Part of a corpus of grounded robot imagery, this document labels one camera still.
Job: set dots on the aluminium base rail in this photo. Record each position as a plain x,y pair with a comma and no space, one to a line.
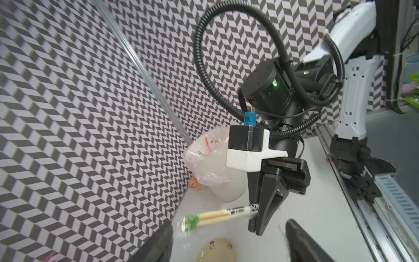
387,217

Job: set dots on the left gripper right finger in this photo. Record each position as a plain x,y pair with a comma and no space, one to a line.
302,247

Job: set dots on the white trash bucket with bag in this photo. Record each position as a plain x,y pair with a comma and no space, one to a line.
206,158

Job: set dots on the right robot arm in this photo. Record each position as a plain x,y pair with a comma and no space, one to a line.
279,100

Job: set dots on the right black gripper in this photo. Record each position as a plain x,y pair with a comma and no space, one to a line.
282,175

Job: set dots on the orange patterned bowl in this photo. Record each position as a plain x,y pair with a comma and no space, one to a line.
194,184

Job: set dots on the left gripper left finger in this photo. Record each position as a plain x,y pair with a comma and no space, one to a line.
158,247

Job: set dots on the cream plate right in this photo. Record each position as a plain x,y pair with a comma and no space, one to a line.
218,250

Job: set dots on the pink plastic wine glass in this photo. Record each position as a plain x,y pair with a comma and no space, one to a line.
50,257

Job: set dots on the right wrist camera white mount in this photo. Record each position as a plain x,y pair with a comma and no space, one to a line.
248,146

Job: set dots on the chopsticks panda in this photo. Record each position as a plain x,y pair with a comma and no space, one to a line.
188,224

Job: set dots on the green snack packages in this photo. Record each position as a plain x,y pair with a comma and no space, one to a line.
411,90

